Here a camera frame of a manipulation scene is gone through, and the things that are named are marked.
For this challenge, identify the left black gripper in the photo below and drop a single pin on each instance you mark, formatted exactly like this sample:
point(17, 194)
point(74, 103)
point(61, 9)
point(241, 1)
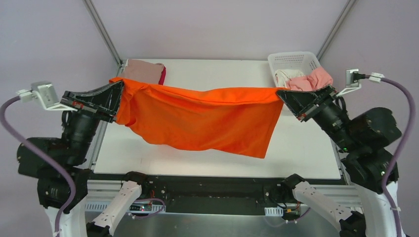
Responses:
point(87, 106)

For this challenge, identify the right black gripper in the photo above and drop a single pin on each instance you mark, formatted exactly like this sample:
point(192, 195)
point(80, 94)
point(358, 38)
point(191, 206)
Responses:
point(314, 106)

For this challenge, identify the orange t-shirt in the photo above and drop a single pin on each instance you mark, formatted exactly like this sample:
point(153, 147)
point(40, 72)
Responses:
point(237, 120)

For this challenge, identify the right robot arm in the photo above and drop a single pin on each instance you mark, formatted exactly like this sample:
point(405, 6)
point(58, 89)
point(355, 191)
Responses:
point(363, 141)

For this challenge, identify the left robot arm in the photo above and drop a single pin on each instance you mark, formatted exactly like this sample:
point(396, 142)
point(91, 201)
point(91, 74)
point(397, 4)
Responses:
point(56, 162)

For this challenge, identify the white t-shirt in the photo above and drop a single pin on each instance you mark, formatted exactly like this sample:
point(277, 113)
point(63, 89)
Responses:
point(284, 75)

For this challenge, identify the pink t-shirt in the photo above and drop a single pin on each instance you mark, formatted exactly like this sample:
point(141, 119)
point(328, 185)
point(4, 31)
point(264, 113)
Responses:
point(318, 79)

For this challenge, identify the white plastic laundry basket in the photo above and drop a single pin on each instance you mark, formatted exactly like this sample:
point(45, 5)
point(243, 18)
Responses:
point(303, 61)

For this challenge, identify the folded beige t-shirt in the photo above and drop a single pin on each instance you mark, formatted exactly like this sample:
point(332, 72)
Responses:
point(142, 71)

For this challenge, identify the folded crimson t-shirt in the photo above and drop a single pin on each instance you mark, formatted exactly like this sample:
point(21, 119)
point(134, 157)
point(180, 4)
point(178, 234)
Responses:
point(163, 76)

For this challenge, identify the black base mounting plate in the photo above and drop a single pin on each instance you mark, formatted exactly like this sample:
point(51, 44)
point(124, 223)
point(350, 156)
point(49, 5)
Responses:
point(217, 195)

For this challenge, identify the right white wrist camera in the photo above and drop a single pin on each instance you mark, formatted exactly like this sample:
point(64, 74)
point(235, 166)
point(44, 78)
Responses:
point(354, 78)

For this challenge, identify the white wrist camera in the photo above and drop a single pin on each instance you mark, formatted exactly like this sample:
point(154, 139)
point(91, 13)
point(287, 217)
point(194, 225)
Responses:
point(43, 92)
point(354, 78)

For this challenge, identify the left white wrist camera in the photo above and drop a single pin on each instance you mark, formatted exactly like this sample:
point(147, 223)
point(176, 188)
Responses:
point(43, 92)

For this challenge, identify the left aluminium frame post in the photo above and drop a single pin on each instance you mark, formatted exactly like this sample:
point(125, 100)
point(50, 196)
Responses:
point(89, 4)

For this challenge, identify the aluminium frame post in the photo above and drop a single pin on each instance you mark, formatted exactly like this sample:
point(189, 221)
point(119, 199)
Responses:
point(335, 28)
point(89, 4)

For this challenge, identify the right aluminium frame post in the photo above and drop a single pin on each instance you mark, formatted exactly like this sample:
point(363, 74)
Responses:
point(335, 28)

